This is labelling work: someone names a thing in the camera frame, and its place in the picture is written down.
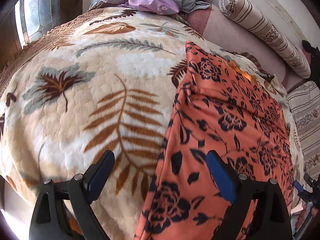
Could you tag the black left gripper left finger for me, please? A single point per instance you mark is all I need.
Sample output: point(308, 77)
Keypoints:
point(49, 220)

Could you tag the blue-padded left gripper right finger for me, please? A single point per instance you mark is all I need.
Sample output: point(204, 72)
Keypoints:
point(270, 219)

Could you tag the orange floral garment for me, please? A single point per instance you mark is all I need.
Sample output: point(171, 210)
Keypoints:
point(216, 108)

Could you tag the right hand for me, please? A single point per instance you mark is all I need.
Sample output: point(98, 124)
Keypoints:
point(303, 214)

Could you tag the leaf-patterned fleece blanket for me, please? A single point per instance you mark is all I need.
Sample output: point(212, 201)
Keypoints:
point(107, 80)

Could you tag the black object by pillow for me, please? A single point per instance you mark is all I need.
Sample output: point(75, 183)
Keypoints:
point(312, 55)

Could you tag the stained glass window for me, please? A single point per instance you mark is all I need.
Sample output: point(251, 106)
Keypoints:
point(34, 18)

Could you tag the purple floral cloth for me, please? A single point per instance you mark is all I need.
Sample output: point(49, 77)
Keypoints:
point(160, 7)

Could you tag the striped floral bolster pillow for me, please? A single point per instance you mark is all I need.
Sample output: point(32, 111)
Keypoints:
point(248, 16)

